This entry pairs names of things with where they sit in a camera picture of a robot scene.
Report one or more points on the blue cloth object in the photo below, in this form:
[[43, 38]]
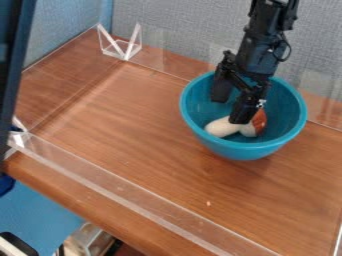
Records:
[[7, 183]]

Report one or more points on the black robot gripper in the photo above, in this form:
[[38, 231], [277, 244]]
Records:
[[246, 71]]

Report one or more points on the blue plastic bowl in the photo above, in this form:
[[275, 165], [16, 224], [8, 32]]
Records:
[[286, 112]]

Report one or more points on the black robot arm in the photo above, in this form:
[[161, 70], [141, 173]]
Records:
[[271, 16]]

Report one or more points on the clear acrylic corner bracket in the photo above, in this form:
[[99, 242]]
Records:
[[122, 49]]

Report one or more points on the black white device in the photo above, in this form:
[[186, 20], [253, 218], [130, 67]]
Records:
[[12, 246]]

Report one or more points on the grey metal box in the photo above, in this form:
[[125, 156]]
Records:
[[88, 241]]

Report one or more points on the clear acrylic front barrier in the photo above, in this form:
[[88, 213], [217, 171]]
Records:
[[151, 223]]

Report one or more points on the clear acrylic barrier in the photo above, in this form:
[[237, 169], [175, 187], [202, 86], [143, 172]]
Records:
[[151, 223], [320, 88]]

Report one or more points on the dark blue vertical post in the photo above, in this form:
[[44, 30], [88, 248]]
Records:
[[16, 18]]

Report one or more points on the clear acrylic back barrier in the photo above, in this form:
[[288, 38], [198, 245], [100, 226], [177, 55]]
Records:
[[320, 88]]

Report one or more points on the plush brown white mushroom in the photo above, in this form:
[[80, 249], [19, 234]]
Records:
[[222, 128]]

